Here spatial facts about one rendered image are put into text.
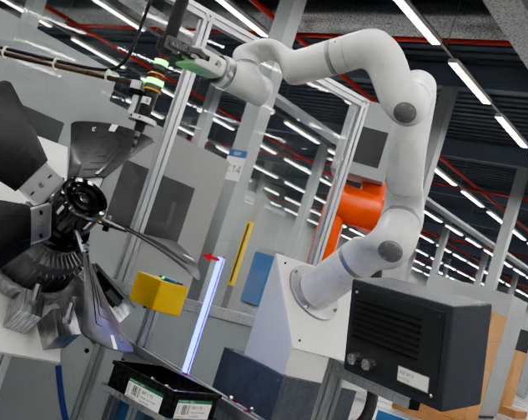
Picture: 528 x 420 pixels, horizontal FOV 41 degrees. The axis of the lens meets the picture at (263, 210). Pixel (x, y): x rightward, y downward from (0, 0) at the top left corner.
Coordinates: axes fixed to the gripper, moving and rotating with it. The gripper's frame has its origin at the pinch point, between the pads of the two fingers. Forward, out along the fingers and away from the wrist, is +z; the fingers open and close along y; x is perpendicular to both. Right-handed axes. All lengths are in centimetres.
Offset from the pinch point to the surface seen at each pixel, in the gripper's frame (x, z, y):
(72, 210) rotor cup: -46.6, 12.9, -8.6
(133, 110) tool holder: -18.7, 2.8, 0.7
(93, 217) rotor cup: -46.8, 7.8, -8.9
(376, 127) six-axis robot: 89, -305, 253
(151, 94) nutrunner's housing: -13.7, 0.9, -1.9
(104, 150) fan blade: -29.4, 2.1, 12.0
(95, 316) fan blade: -66, 6, -23
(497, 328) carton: -28, -733, 388
